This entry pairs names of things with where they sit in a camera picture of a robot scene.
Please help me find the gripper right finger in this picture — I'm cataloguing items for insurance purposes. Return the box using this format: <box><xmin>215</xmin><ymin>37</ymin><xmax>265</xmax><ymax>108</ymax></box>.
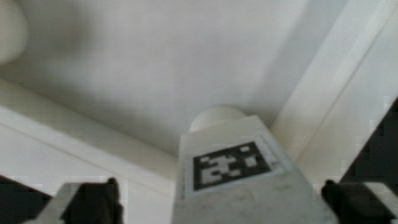
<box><xmin>322</xmin><ymin>180</ymin><xmax>398</xmax><ymax>224</ymax></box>

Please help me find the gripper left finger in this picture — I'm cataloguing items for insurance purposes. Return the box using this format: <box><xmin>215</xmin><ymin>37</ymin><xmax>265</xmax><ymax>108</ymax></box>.
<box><xmin>25</xmin><ymin>178</ymin><xmax>125</xmax><ymax>224</ymax></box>

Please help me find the white leg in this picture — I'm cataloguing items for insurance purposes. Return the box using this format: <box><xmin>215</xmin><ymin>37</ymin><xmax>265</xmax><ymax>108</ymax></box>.
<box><xmin>171</xmin><ymin>106</ymin><xmax>338</xmax><ymax>224</ymax></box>

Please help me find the white square tabletop part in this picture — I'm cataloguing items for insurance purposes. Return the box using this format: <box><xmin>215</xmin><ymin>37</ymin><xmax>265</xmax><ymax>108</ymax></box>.
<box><xmin>0</xmin><ymin>0</ymin><xmax>398</xmax><ymax>224</ymax></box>

